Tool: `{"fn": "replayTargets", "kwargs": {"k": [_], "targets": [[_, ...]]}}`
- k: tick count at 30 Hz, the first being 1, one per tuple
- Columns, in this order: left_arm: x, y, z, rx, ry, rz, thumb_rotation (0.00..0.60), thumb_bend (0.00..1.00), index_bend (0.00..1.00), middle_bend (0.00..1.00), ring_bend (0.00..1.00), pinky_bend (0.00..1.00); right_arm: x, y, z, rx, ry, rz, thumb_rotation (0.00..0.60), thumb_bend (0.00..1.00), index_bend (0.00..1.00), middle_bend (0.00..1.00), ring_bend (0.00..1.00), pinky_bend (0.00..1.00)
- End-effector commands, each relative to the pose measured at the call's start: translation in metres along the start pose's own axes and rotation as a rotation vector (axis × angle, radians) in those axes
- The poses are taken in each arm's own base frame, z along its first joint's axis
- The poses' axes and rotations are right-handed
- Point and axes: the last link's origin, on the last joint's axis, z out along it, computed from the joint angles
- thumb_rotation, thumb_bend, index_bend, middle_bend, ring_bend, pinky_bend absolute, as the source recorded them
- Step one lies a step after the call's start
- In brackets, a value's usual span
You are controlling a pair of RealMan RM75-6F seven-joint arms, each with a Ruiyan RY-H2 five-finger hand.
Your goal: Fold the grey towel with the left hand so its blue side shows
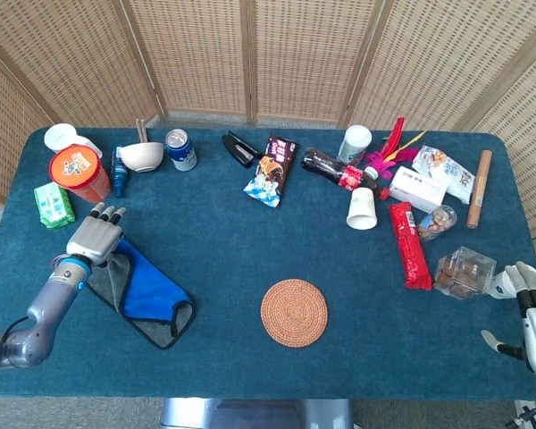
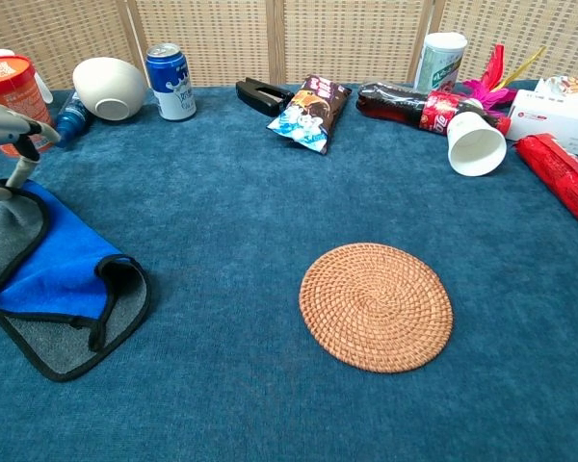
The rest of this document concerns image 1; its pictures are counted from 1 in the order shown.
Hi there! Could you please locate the blue and white drink can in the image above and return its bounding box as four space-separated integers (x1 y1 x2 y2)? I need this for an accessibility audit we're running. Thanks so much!
164 129 198 172

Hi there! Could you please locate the clear plastic box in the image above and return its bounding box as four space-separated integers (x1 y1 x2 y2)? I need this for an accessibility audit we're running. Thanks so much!
432 246 498 300

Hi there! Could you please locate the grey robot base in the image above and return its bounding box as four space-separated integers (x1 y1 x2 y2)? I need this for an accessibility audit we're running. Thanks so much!
160 397 355 429

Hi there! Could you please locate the white paper cup blue logo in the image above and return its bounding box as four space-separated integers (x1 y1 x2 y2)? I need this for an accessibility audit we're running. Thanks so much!
490 270 519 299

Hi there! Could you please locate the brown chocolate snack bag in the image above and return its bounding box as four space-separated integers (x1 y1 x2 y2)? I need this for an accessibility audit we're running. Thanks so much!
242 134 300 210

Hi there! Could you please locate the blue table cloth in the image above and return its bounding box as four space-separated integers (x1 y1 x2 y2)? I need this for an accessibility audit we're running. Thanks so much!
0 127 536 401

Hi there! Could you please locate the white ceramic bowl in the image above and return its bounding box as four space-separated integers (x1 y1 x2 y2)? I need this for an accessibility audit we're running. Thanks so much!
117 141 165 173

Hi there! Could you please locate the black stapler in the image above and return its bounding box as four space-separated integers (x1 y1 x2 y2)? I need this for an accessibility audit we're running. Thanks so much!
221 130 263 169

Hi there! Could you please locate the white cardboard box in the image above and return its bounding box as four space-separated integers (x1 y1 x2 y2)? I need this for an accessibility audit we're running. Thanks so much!
388 165 448 215

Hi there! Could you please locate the orange instant noodle tub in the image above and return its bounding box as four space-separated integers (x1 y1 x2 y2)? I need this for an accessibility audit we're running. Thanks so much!
48 144 113 205

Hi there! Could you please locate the cola bottle with red label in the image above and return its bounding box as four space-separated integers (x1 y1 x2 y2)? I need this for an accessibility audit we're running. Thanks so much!
300 147 390 201

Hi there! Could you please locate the small blue bottle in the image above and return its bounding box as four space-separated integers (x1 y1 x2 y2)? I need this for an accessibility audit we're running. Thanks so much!
110 145 130 199

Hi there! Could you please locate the white plastic cup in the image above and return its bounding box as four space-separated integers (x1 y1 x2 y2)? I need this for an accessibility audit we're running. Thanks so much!
43 122 104 158

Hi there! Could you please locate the grey and blue cloth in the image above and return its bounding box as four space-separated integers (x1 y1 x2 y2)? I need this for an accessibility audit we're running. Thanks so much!
85 238 197 350

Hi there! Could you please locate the white paper cup green print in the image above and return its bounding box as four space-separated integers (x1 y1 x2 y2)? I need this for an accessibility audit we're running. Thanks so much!
346 186 379 231

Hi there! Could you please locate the white and green canister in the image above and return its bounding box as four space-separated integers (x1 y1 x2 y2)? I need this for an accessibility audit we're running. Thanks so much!
337 124 373 165

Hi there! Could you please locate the round woven rattan coaster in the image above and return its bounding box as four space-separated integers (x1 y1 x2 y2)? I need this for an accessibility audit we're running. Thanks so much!
260 278 330 349

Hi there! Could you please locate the woven bamboo folding screen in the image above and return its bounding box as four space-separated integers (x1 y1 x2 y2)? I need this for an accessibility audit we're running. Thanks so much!
0 0 536 240

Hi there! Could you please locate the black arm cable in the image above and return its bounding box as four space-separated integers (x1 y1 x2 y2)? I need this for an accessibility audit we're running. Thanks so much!
0 315 31 345

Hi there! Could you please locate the green tissue pack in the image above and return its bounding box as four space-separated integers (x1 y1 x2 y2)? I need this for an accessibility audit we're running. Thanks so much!
33 181 77 231

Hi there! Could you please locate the white snack packet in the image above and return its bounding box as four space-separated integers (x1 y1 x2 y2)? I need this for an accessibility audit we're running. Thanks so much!
411 144 476 206

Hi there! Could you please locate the clear cup of nuts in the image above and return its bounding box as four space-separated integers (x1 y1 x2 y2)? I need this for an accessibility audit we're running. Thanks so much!
415 204 458 242

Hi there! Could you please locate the pink feather shuttlecock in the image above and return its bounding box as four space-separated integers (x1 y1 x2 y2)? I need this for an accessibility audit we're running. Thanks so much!
362 116 428 181

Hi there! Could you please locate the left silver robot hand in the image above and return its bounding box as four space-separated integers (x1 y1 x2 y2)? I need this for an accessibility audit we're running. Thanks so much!
65 201 128 268

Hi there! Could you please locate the wooden rolling pin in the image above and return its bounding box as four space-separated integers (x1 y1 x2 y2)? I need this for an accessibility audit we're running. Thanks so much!
466 149 493 230

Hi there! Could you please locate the red biscuit pack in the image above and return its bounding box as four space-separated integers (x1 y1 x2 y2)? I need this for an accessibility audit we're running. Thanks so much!
388 201 433 291

